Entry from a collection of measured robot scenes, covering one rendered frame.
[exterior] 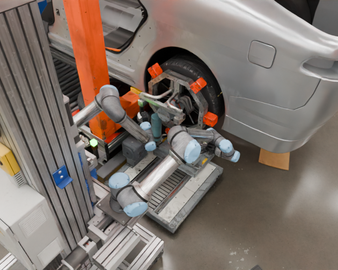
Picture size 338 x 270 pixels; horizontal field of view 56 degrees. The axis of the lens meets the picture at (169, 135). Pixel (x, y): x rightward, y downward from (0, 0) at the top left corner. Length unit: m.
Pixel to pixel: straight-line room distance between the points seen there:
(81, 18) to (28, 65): 0.96
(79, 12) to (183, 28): 0.70
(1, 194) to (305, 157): 2.88
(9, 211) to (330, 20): 3.30
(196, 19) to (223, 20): 0.20
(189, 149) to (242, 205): 1.47
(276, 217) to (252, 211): 0.20
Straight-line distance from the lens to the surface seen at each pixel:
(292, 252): 2.90
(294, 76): 2.05
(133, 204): 1.68
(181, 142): 1.66
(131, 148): 2.83
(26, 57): 1.23
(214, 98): 2.41
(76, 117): 2.09
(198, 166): 2.98
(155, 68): 2.52
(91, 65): 2.31
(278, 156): 3.51
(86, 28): 2.19
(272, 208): 3.07
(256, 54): 2.08
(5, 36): 1.18
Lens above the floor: 2.43
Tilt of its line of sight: 44 degrees down
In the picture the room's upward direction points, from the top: 1 degrees clockwise
